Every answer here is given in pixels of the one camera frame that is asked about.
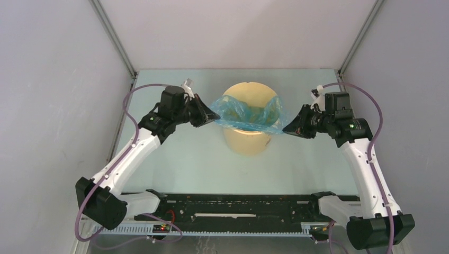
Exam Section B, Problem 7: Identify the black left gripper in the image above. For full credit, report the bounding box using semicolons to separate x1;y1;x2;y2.
173;94;220;128

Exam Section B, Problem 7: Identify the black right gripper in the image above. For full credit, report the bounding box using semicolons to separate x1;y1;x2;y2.
283;104;334;139

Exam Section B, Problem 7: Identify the blue plastic trash bag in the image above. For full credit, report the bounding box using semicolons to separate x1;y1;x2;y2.
210;95;289;134

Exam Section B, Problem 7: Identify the yellow printed trash bin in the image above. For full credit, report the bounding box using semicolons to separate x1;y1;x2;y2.
223;82;277;156

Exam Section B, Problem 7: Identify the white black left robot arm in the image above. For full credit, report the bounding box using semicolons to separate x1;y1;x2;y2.
75;85;220;230

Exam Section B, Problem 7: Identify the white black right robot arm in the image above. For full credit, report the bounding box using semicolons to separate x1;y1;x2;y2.
283;89;415;250

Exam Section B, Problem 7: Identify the small lit circuit board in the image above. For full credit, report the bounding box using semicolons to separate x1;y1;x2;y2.
152;224;171;233

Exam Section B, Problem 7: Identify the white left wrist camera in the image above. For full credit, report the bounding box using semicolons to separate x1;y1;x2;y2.
181;78;195;100

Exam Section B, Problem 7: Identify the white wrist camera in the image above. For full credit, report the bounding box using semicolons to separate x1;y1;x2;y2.
310;85;325;112
181;78;195;100

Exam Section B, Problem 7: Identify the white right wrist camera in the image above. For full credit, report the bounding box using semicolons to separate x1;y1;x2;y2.
310;85;325;112

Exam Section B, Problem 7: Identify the aluminium corner frame right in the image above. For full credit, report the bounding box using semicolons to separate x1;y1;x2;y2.
337;0;385;80

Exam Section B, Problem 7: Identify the aluminium corner frame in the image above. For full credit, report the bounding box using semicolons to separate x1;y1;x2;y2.
337;0;385;80
89;0;137;79

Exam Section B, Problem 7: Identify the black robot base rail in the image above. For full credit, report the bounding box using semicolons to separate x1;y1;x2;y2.
121;190;362;234

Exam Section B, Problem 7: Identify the aluminium corner frame left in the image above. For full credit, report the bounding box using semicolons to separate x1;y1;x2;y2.
89;0;137;79

